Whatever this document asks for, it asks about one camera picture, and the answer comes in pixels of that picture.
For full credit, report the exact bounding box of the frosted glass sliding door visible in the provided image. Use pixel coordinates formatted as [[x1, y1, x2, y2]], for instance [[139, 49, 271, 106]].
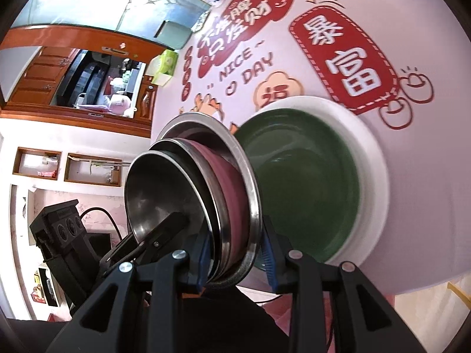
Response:
[[11, 0, 221, 41]]

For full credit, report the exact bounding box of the pill blister pack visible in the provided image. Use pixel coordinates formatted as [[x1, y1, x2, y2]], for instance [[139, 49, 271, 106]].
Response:
[[191, 11, 210, 32]]

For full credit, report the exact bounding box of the black cable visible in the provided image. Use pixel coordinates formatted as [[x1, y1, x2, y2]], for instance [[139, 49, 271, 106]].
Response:
[[79, 208, 126, 243]]

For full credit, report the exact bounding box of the wall niche shelf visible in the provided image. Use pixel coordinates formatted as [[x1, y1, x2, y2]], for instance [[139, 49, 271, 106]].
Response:
[[13, 147, 61, 181], [64, 152, 122, 186]]

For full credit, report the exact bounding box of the white plate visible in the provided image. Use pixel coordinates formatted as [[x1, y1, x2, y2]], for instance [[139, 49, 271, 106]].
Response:
[[254, 96, 391, 265]]

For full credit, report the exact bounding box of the mint green canister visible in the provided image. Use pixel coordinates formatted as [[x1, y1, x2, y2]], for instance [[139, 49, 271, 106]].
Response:
[[155, 20, 192, 50]]

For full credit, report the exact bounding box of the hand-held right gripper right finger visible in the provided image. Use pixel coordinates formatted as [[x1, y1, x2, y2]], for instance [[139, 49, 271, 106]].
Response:
[[261, 217, 425, 353]]

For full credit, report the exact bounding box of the medium steel bowl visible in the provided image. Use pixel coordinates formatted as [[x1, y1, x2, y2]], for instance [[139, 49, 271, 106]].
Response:
[[149, 138, 225, 280]]

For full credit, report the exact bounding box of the small steel bowl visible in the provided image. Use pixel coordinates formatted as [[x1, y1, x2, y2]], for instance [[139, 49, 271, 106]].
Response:
[[124, 150, 208, 251]]

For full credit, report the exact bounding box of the large steel bowl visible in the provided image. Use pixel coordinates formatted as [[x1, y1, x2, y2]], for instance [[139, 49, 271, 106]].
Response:
[[156, 113, 263, 287]]

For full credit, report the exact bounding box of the maroon bowl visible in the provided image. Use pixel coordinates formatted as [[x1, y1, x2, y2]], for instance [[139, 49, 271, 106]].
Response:
[[184, 141, 246, 273]]

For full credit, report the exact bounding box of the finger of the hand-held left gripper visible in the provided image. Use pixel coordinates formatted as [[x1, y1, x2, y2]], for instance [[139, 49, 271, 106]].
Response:
[[143, 211, 188, 251], [110, 233, 155, 265]]

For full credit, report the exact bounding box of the black range hood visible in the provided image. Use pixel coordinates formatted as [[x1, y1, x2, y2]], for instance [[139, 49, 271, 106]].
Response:
[[55, 49, 111, 107]]

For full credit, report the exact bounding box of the wooden kitchen cabinet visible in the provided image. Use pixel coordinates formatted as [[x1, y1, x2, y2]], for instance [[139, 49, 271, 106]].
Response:
[[138, 74, 157, 126]]

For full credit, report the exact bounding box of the pink rice cooker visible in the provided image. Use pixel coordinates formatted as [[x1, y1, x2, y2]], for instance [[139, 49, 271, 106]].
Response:
[[107, 94, 135, 114]]

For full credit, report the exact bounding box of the green tissue pack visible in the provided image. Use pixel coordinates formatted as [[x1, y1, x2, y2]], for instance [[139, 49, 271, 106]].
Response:
[[151, 49, 178, 85]]

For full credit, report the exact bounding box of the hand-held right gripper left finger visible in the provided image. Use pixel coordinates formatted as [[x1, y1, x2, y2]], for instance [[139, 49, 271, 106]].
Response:
[[44, 233, 212, 353]]

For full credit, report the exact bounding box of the green plate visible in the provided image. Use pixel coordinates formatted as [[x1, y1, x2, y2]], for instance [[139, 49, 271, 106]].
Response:
[[235, 107, 360, 271]]

